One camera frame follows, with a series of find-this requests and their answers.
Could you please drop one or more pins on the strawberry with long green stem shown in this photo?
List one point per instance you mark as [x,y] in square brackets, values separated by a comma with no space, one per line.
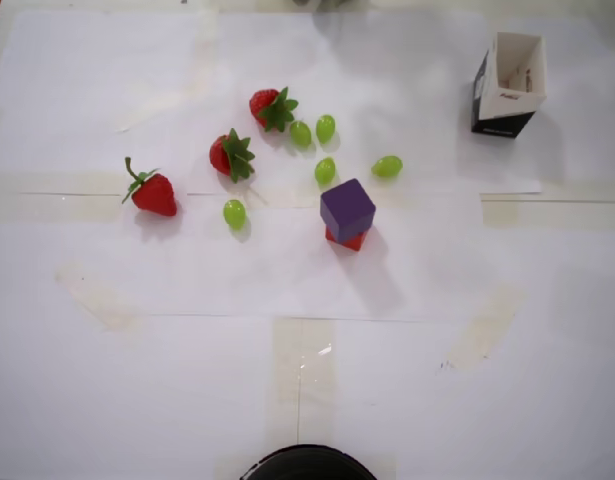
[154,196]

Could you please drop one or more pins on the red cube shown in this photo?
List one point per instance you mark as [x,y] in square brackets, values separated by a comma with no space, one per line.
[354,242]

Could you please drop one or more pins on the green grape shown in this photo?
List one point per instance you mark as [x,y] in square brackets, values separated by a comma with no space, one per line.
[387,167]
[300,134]
[325,170]
[325,128]
[234,214]

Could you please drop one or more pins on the open white and black carton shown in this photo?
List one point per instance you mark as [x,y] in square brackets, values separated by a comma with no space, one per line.
[502,117]

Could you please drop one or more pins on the strawberry with spiky leaves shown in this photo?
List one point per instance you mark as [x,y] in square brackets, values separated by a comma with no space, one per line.
[218,156]
[261,102]

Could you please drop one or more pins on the purple cube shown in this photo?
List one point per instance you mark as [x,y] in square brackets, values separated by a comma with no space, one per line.
[347,207]

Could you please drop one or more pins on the black round object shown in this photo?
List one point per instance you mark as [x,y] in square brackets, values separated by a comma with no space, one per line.
[307,465]

